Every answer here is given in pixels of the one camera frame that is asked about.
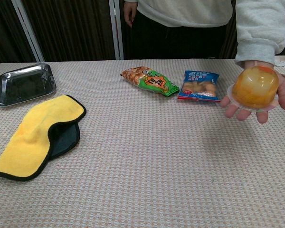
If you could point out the person's right hand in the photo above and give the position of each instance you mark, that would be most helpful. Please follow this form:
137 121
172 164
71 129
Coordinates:
130 12

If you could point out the person's black trousers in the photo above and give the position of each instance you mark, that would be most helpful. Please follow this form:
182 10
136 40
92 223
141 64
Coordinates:
178 41

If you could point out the stainless steel rectangular tray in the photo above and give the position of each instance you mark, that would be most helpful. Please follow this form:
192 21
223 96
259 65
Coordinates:
26 82

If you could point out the person's white sweatshirt torso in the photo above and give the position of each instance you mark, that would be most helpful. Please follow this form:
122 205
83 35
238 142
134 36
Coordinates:
185 10

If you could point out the slanted white frame post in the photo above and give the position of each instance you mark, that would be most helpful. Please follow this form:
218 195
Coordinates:
28 31

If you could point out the blue clear snack bag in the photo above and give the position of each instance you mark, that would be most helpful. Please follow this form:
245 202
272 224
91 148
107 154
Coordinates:
199 88

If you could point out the yellow microfiber cloth black trim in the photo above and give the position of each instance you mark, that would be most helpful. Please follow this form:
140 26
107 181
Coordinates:
33 133

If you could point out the upright white frame post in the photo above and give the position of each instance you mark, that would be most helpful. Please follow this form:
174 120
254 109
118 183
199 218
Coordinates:
116 31

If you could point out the orange fruit jelly cup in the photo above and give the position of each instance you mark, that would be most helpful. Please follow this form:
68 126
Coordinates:
254 88

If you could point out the person's left forearm grey sleeve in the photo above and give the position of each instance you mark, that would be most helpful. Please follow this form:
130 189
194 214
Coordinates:
259 33

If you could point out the green orange snack bag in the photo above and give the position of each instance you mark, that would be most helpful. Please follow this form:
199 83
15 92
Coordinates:
154 82

